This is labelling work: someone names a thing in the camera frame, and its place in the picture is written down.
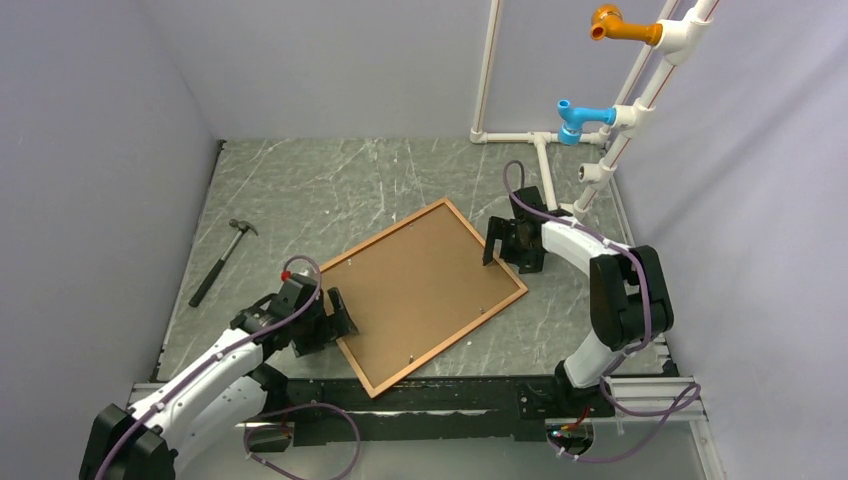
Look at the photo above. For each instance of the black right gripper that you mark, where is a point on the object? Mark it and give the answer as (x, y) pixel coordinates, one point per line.
(500, 228)

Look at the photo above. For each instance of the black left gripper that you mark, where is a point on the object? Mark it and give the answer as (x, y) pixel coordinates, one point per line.
(332, 326)

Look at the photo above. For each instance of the wooden picture frame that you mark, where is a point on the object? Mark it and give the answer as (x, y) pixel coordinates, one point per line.
(503, 305)

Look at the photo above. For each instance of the orange pipe elbow fitting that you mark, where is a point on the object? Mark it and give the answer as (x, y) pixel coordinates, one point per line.
(607, 23)

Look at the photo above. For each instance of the blue pipe elbow fitting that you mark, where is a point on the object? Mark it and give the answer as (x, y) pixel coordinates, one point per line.
(574, 118)

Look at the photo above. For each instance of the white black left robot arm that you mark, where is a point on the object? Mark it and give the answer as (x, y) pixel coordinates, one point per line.
(159, 435)

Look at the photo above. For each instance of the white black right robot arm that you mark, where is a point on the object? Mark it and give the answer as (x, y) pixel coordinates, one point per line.
(629, 300)

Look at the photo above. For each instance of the white PVC pipe rack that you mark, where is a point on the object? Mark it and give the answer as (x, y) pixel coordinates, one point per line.
(667, 44)

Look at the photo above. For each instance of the black handled claw hammer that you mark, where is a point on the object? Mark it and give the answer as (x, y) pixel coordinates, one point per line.
(241, 227)

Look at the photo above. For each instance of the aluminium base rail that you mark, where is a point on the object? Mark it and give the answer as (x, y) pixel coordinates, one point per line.
(524, 408)

